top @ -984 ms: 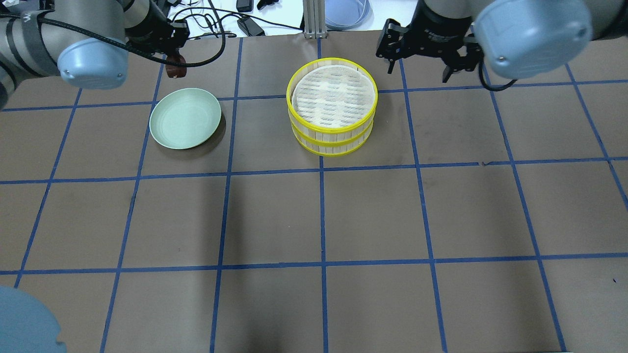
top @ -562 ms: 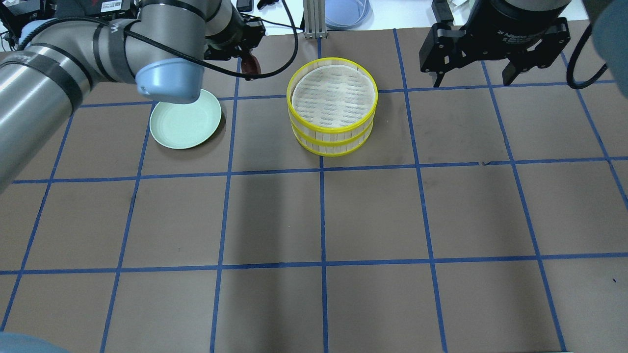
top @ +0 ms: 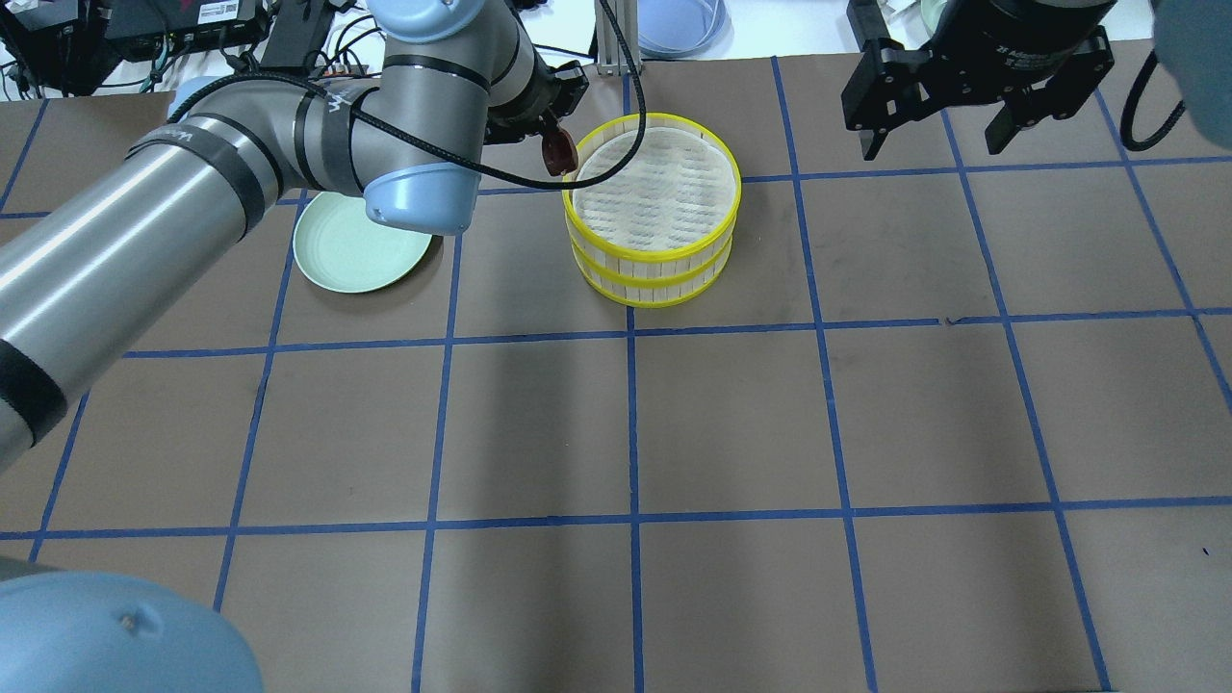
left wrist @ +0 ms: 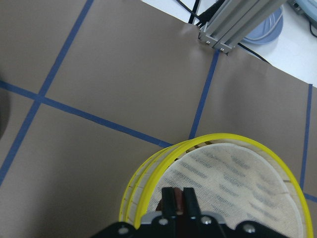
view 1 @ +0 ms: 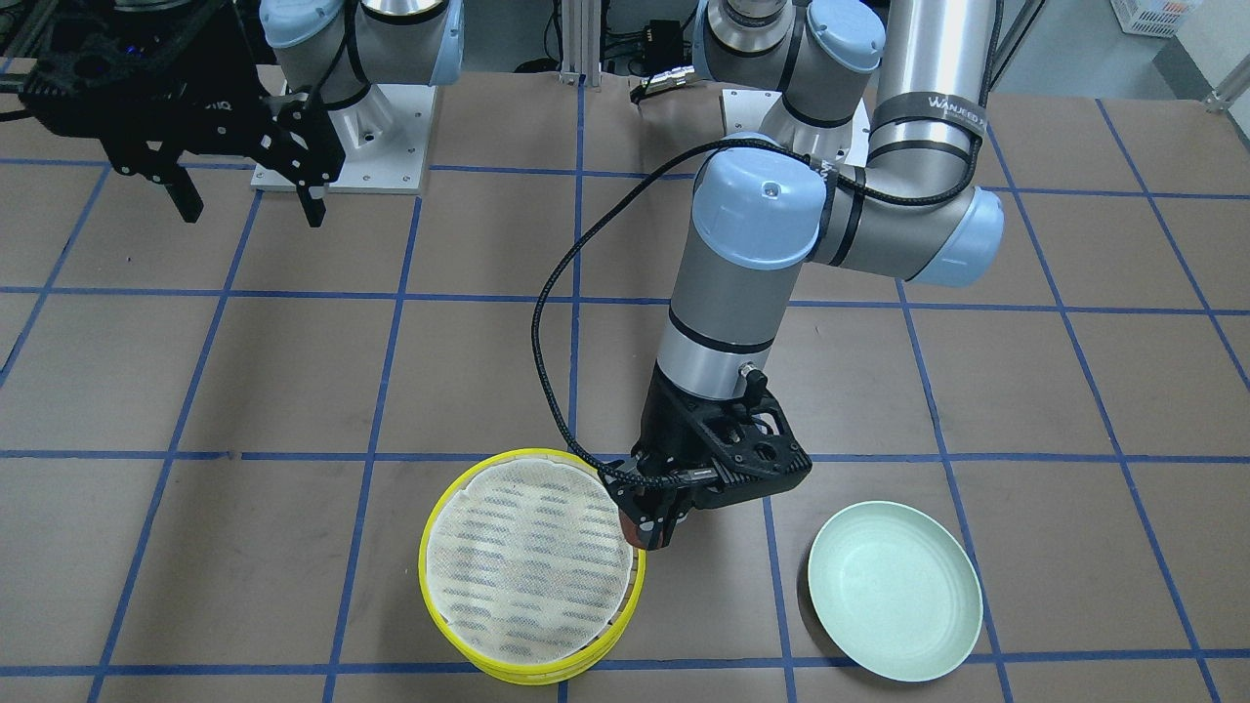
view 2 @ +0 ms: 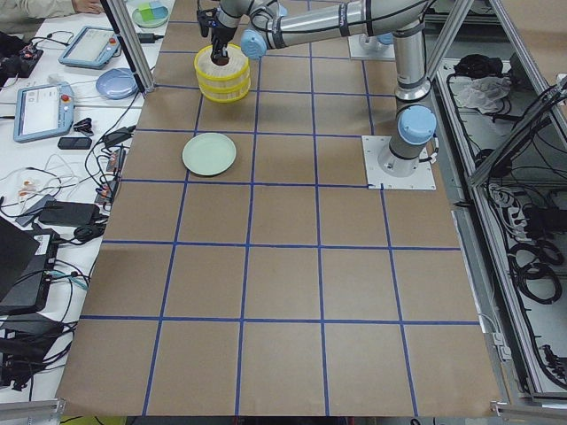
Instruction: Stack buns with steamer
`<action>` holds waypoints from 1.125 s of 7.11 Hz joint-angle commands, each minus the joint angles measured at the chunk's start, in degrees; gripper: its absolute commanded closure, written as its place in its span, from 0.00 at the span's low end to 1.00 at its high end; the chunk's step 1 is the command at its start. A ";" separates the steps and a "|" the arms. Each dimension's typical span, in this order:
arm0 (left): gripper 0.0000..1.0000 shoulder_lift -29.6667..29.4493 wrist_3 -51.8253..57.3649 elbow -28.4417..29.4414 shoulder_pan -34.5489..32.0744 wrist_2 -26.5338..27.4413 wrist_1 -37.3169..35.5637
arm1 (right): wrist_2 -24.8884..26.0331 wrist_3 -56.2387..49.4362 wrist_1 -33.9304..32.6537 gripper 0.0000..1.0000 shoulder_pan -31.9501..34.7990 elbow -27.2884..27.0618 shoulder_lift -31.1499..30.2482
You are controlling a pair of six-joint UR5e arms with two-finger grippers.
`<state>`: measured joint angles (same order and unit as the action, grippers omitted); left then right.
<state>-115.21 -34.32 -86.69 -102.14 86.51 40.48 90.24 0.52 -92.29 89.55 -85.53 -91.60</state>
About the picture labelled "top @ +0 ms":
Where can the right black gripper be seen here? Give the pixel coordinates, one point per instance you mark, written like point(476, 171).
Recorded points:
point(1018, 38)

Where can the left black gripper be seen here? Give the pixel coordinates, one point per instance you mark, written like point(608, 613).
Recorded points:
point(545, 93)

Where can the brown steamed bun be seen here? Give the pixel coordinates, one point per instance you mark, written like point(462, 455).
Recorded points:
point(559, 152)

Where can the yellow bamboo steamer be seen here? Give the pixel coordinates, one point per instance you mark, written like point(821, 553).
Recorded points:
point(681, 190)
point(650, 285)

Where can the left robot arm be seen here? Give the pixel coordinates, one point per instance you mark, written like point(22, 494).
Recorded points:
point(85, 283)

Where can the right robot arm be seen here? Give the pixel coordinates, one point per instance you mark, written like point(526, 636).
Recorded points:
point(1190, 42)

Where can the blue plate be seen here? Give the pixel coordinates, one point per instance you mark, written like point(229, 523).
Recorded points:
point(679, 29)

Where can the light green plate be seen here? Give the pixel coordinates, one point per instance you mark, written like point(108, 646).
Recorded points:
point(339, 249)

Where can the aluminium frame post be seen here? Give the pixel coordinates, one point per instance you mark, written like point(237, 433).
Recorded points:
point(616, 31)

